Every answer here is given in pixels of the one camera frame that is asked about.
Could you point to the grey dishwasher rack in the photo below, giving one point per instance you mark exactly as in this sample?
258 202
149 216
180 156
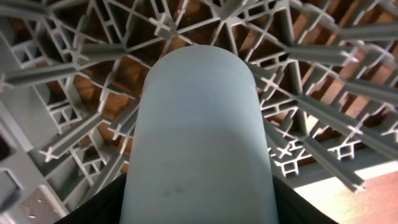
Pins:
72 74

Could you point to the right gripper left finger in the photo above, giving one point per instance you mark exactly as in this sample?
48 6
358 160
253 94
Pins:
103 208

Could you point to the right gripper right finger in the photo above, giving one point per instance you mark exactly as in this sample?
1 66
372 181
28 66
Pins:
294 209

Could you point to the blue cup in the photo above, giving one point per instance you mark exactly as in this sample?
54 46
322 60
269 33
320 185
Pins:
199 153

